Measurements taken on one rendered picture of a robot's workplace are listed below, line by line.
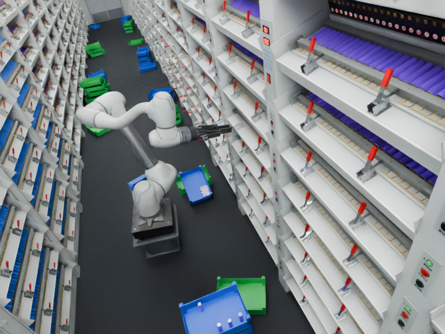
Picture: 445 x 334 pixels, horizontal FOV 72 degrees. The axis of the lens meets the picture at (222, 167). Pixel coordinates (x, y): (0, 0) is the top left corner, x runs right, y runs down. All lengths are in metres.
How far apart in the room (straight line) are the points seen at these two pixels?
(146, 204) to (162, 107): 0.75
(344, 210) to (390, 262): 0.19
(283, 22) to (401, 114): 0.48
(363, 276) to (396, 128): 0.56
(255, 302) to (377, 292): 1.08
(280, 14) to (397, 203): 0.61
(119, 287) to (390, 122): 2.01
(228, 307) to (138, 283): 0.82
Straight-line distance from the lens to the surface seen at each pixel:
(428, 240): 0.73
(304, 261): 1.52
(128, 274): 2.37
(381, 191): 0.81
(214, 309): 1.69
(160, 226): 2.13
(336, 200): 1.03
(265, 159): 1.49
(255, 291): 2.07
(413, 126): 0.69
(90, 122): 1.93
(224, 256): 2.23
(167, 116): 1.54
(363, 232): 0.96
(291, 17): 1.04
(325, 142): 0.94
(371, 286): 1.09
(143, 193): 2.01
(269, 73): 1.10
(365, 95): 0.78
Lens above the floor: 1.82
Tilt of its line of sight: 38 degrees down
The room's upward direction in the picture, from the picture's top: 11 degrees counter-clockwise
